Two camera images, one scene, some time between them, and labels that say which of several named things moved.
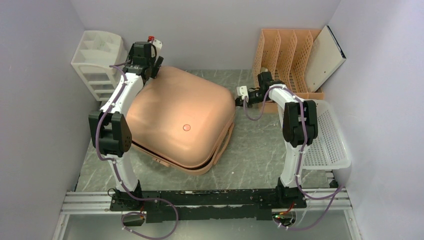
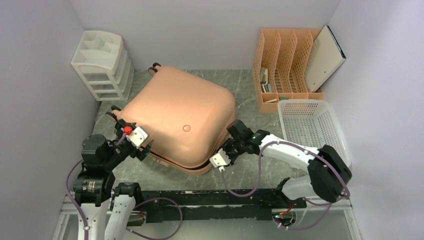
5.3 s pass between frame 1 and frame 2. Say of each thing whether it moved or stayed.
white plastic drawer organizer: stayed
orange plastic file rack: stayed
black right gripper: moved
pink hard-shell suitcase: stayed
